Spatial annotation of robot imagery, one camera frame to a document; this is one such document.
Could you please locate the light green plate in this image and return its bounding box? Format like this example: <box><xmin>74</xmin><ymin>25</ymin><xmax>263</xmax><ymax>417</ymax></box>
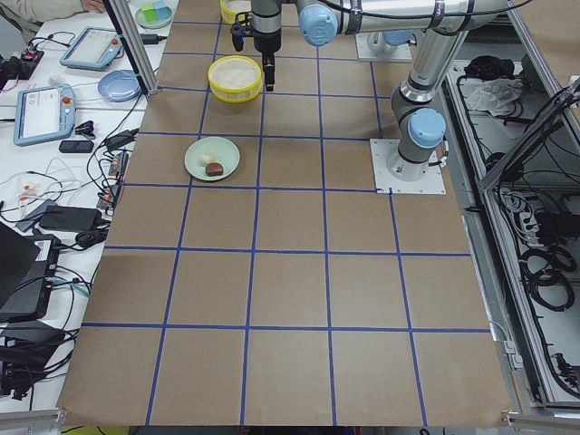
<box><xmin>184</xmin><ymin>137</ymin><xmax>240</xmax><ymax>181</ymax></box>

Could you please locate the green bowl with sponges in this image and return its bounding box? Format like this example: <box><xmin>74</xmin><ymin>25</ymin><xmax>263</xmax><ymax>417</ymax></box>
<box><xmin>135</xmin><ymin>1</ymin><xmax>173</xmax><ymax>29</ymax></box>

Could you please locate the blue plate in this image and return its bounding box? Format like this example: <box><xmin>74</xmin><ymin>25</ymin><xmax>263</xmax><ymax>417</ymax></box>
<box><xmin>97</xmin><ymin>70</ymin><xmax>141</xmax><ymax>102</ymax></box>

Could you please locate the lower teach pendant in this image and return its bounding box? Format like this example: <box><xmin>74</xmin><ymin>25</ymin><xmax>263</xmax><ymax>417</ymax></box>
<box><xmin>14</xmin><ymin>84</ymin><xmax>76</xmax><ymax>147</ymax></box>

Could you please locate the yellow steamer basket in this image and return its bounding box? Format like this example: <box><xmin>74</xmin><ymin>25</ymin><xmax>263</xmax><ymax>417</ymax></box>
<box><xmin>208</xmin><ymin>55</ymin><xmax>263</xmax><ymax>103</ymax></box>
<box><xmin>219</xmin><ymin>0</ymin><xmax>251</xmax><ymax>24</ymax></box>

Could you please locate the teach pendant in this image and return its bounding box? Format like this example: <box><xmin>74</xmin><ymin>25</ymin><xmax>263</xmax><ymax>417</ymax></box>
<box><xmin>14</xmin><ymin>84</ymin><xmax>76</xmax><ymax>147</ymax></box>
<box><xmin>60</xmin><ymin>27</ymin><xmax>122</xmax><ymax>71</ymax></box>

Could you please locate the black power adapter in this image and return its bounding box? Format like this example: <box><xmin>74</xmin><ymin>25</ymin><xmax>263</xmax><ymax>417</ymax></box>
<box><xmin>39</xmin><ymin>206</ymin><xmax>102</xmax><ymax>232</ymax></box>

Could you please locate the upper teach pendant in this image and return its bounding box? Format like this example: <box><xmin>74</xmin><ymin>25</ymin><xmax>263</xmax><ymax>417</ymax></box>
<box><xmin>60</xmin><ymin>27</ymin><xmax>122</xmax><ymax>71</ymax></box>

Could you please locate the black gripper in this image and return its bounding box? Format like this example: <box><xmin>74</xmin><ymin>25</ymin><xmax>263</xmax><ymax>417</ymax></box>
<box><xmin>230</xmin><ymin>0</ymin><xmax>282</xmax><ymax>92</ymax></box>

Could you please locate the brown steamed bun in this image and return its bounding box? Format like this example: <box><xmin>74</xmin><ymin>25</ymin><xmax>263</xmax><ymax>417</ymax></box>
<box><xmin>205</xmin><ymin>162</ymin><xmax>225</xmax><ymax>177</ymax></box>

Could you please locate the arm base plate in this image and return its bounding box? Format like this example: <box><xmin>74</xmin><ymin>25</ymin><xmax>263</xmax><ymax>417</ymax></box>
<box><xmin>355</xmin><ymin>30</ymin><xmax>413</xmax><ymax>63</ymax></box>
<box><xmin>370</xmin><ymin>139</ymin><xmax>446</xmax><ymax>195</ymax></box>

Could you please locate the aluminium frame post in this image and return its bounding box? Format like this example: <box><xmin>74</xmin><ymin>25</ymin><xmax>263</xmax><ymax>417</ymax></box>
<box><xmin>103</xmin><ymin>0</ymin><xmax>158</xmax><ymax>98</ymax></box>

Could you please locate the white steamed bun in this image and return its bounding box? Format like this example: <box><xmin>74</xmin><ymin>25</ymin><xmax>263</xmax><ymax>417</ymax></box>
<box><xmin>200</xmin><ymin>153</ymin><xmax>216</xmax><ymax>165</ymax></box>

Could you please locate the black laptop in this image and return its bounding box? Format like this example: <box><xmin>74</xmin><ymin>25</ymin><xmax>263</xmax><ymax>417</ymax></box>
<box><xmin>1</xmin><ymin>224</ymin><xmax>61</xmax><ymax>323</ymax></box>

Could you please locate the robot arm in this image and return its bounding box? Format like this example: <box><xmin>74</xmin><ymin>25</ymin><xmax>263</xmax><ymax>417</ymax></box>
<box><xmin>230</xmin><ymin>0</ymin><xmax>508</xmax><ymax>124</ymax></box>
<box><xmin>367</xmin><ymin>30</ymin><xmax>413</xmax><ymax>52</ymax></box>

